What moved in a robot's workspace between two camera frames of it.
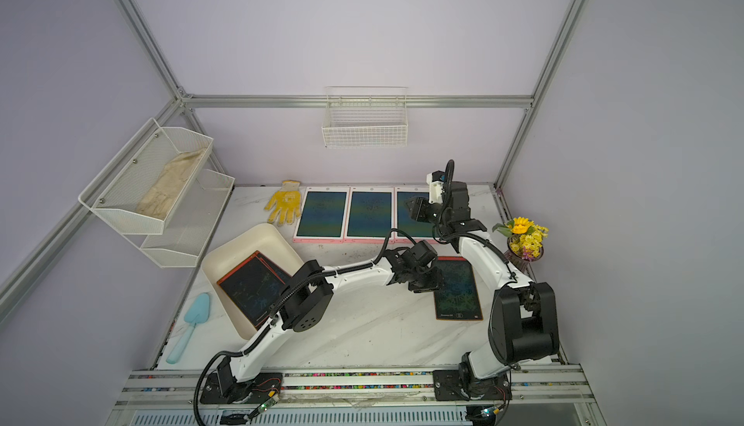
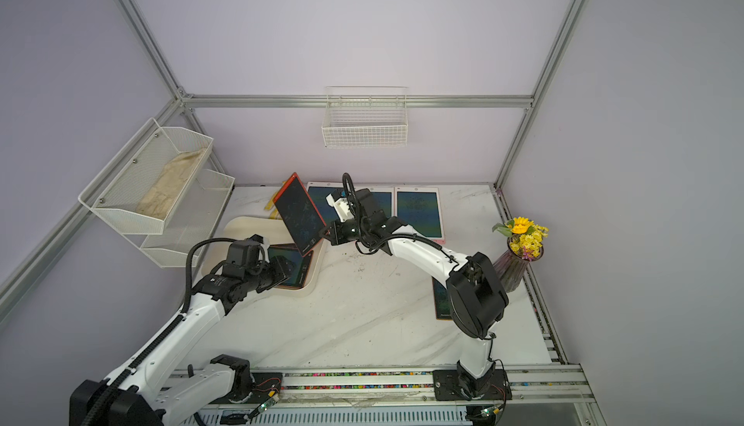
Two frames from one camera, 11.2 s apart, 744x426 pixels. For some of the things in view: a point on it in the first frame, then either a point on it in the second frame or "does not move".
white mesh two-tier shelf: x=159 y=195 does not move
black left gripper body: x=424 y=281 to x=265 y=276
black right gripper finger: x=419 y=210 to x=335 y=234
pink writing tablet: x=402 y=217 does not move
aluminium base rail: x=552 y=386 does not move
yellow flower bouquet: x=526 y=237 does not move
